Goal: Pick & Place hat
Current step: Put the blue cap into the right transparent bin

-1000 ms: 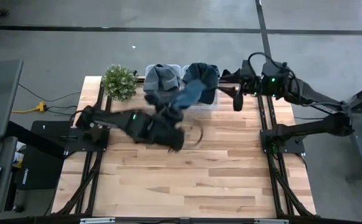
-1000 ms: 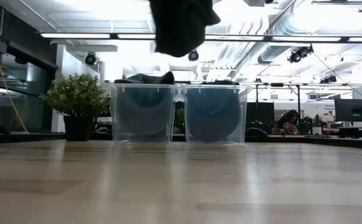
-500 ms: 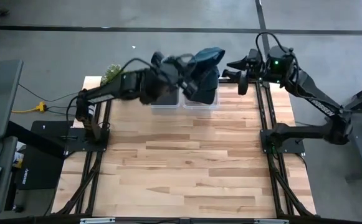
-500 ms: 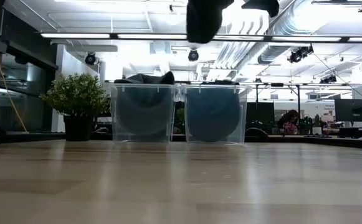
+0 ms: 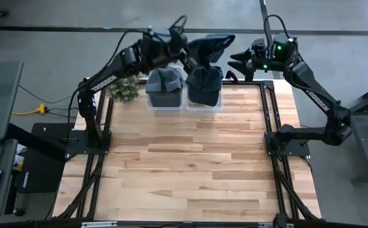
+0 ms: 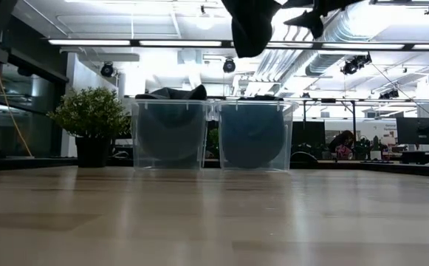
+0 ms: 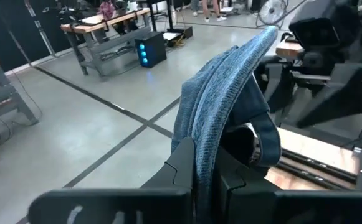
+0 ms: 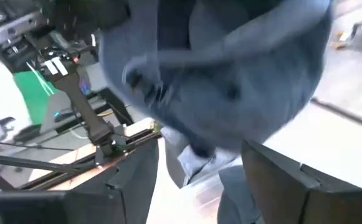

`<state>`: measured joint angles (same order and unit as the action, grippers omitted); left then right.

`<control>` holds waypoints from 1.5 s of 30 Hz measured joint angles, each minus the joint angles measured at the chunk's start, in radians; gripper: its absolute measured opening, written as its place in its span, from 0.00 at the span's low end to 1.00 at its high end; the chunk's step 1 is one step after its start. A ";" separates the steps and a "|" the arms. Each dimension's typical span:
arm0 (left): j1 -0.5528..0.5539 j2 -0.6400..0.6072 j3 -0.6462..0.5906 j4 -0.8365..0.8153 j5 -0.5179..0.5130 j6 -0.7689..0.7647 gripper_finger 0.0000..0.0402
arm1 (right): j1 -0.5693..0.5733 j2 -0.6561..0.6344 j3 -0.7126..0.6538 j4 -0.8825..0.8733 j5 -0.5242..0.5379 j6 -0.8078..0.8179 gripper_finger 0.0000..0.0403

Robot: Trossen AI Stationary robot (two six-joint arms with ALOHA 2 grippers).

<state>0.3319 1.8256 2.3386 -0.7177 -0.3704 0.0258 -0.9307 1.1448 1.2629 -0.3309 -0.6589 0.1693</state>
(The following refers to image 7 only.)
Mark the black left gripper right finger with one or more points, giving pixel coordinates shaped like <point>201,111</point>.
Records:
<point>230,180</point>

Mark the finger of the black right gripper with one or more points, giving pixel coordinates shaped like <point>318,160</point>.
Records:
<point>283,99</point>
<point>339,99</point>

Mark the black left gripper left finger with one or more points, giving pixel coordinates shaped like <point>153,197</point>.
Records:
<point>180,171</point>

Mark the blue denim baseball cap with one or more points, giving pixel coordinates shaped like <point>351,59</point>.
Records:
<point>218,93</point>

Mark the round floor fan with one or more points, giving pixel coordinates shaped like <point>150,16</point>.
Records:
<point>272,11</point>

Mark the person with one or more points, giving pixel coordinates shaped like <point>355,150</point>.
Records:
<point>195,4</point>
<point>215,6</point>

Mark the black floor box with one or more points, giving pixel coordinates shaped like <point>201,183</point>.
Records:
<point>182,32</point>

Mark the black computer tower blue lights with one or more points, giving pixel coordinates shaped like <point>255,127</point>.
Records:
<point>154,48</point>

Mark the pink bag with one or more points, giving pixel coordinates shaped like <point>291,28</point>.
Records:
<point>107,9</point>

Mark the wooden workbench grey frame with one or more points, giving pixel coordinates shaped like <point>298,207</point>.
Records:
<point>106,23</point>

